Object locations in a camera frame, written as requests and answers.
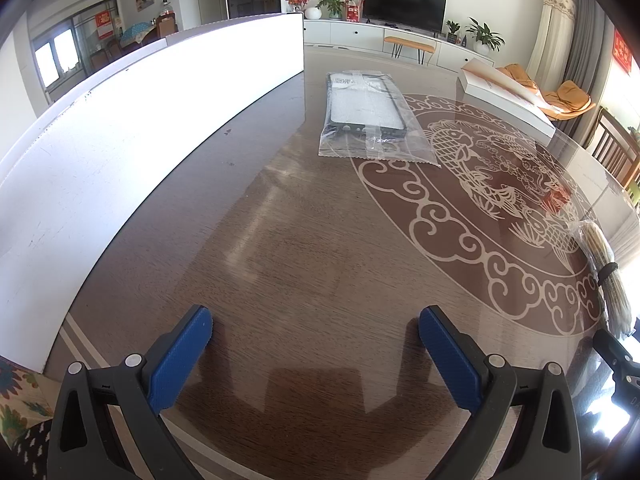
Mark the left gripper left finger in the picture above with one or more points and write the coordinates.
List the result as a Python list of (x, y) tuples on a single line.
[(84, 443)]

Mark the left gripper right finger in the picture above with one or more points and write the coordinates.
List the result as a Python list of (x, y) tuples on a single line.
[(544, 443)]

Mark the bagged cotton swab bundle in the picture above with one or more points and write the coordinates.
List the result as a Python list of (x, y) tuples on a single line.
[(619, 318)]

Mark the floral sofa cover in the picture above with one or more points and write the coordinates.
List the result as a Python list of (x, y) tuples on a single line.
[(26, 420)]

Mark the wooden dining chair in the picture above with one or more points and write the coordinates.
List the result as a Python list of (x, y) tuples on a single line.
[(614, 147)]

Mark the large white cardboard box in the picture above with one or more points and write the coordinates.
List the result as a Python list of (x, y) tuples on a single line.
[(78, 173)]

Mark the orange lounge chair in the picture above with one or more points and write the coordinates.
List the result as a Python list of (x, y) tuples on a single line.
[(566, 102)]

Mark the white flat box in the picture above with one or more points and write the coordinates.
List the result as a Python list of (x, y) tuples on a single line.
[(506, 98)]

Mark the covered standing air conditioner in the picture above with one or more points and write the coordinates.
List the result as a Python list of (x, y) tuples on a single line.
[(547, 63)]

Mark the grey curtain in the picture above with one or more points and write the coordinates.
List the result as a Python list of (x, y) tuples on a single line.
[(588, 62)]

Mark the phone case in plastic bag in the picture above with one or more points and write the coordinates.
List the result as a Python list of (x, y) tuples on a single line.
[(367, 117)]

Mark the green potted plant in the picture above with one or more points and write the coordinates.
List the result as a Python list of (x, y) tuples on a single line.
[(485, 40)]

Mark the wooden bench stool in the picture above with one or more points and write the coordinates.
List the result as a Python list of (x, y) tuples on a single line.
[(398, 44)]

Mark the black television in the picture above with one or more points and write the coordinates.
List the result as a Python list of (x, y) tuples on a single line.
[(420, 14)]

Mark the white tv cabinet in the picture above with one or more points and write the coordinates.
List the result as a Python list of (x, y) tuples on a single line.
[(369, 38)]

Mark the red flower vase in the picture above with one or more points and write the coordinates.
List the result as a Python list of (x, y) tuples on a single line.
[(298, 6)]

